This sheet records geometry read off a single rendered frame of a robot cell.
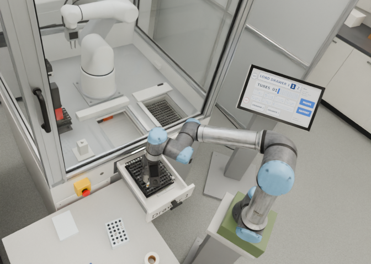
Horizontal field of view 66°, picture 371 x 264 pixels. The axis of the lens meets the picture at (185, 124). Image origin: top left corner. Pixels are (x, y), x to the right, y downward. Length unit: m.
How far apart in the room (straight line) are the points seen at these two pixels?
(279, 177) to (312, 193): 2.14
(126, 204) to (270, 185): 0.85
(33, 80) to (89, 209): 0.83
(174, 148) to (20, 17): 0.66
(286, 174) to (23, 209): 2.02
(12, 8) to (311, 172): 2.98
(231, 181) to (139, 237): 1.38
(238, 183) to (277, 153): 1.72
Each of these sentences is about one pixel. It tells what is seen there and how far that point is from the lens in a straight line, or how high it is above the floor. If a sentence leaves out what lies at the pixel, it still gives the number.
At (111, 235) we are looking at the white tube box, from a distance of 1.52.
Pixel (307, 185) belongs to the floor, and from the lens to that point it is 3.16.
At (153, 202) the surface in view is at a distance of 1.54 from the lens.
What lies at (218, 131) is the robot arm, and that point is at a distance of 1.17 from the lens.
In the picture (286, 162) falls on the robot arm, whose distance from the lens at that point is 1.03.
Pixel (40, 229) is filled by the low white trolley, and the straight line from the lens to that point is 1.60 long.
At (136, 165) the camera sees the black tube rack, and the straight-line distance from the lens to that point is 1.57.
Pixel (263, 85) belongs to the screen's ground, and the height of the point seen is 1.11.
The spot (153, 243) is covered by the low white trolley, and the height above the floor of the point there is 0.76.
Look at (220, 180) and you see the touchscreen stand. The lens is 2.69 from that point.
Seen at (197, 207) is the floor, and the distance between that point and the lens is 2.54.
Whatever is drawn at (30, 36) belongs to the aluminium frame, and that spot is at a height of 1.72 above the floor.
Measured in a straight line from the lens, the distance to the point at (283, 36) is 2.69.
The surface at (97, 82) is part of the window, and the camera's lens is 1.12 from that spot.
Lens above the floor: 2.20
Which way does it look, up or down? 46 degrees down
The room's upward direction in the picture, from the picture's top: 17 degrees clockwise
